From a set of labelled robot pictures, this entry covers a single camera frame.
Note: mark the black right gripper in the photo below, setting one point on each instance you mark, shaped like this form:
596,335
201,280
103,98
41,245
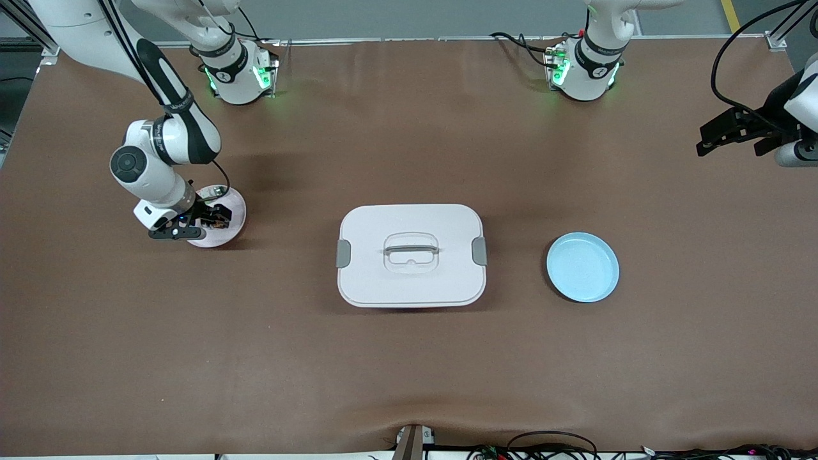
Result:
208,211

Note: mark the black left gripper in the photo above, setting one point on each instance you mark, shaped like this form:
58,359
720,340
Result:
769,123

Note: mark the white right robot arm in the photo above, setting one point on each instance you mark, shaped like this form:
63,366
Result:
153,180

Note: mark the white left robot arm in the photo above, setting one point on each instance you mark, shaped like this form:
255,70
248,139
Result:
597,70

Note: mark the white lidded storage box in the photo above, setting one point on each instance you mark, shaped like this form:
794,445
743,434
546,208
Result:
411,281

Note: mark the pink round plate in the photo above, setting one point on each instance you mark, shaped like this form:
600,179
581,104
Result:
231,211

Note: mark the light blue round plate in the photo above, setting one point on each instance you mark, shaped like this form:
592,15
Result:
582,267

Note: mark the brown table mat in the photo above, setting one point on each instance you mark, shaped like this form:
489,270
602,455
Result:
409,370

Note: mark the green white push switch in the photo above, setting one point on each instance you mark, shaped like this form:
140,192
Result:
218,190

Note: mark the aluminium frame post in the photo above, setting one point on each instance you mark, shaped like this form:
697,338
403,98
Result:
776,41
35,29

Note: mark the silver table edge rail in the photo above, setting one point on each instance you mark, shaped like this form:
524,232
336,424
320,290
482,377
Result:
415,39

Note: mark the metal table clamp bracket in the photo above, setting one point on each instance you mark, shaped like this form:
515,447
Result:
412,442

